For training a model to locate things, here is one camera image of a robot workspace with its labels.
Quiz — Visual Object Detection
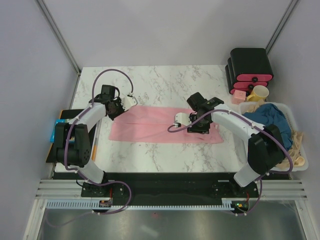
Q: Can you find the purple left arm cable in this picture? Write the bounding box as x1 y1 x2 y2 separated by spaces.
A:
43 68 135 228

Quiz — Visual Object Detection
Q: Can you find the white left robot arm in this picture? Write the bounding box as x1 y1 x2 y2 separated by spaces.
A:
53 85 122 197

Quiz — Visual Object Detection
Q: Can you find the right aluminium frame post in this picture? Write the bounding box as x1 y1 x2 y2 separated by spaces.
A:
265 0 301 55

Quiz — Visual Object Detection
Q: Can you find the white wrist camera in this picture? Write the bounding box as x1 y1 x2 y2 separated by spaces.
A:
173 112 192 128
121 95 138 112

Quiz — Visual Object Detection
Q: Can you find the aluminium frame post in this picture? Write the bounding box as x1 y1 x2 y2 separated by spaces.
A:
35 0 82 76
265 0 301 55

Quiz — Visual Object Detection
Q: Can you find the pink cube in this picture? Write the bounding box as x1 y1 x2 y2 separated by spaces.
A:
231 89 247 105

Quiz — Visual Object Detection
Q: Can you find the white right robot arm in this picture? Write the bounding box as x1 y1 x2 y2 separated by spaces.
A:
187 92 286 197

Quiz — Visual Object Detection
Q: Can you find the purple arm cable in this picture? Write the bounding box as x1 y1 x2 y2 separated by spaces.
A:
167 108 294 217
43 68 135 228

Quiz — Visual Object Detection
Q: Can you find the left aluminium frame post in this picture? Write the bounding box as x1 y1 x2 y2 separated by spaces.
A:
35 0 82 76

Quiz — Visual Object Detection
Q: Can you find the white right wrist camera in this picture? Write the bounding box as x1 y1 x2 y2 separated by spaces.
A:
173 112 192 128

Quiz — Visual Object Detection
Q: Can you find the white slotted cable duct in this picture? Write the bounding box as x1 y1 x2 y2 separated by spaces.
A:
45 199 235 211

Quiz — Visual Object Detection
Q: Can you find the blue treehouse book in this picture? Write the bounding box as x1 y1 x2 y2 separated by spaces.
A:
50 119 66 143

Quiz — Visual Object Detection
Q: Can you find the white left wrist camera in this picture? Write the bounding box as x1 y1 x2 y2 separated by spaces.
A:
121 95 138 112

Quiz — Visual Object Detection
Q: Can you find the blue t shirt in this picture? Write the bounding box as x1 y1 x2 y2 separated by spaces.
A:
243 103 293 151

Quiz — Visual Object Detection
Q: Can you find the white plastic basket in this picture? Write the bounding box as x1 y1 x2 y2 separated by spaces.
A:
238 100 309 172

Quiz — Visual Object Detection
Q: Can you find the black orange notebook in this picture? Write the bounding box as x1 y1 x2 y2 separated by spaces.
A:
46 109 97 163

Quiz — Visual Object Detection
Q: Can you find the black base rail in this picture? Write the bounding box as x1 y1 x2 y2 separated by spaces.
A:
81 172 259 206

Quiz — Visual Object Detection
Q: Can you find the yellow mug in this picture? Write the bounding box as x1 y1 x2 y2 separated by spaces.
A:
246 85 270 102

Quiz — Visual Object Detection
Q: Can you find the black pink drawer unit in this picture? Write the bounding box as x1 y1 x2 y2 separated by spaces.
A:
225 47 274 95

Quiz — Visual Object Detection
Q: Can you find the pink t shirt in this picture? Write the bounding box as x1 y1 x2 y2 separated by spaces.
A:
108 105 224 144

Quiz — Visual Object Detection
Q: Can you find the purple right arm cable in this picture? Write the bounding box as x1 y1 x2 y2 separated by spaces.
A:
167 108 294 217

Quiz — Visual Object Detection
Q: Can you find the beige t shirt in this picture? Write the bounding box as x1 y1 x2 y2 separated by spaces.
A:
239 100 306 169

